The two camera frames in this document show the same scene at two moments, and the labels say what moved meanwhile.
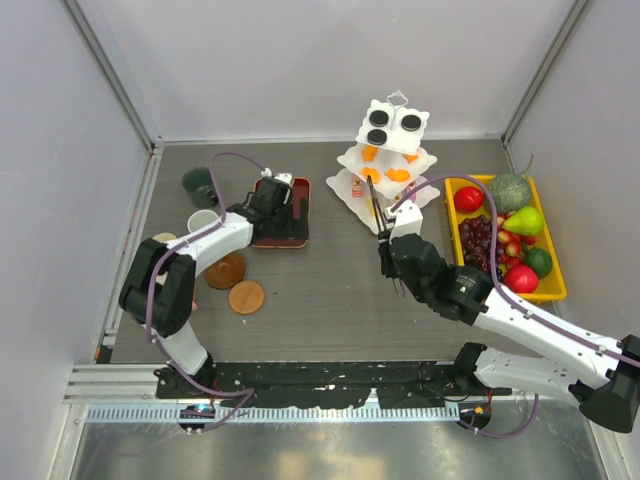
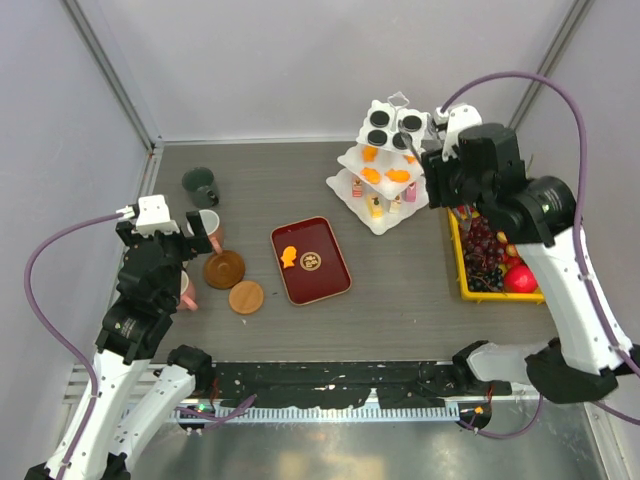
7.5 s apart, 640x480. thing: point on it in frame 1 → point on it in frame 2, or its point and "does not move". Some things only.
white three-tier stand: (385, 168) does not move
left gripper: (294, 228) → (199, 242)
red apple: (521, 279) does not move
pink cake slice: (410, 187) does not move
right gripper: (387, 267) → (436, 169)
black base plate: (394, 384) does not move
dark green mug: (198, 180) does not move
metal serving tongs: (400, 291) → (463, 211)
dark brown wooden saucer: (226, 272) does not move
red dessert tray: (300, 189) → (309, 260)
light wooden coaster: (246, 297) does not move
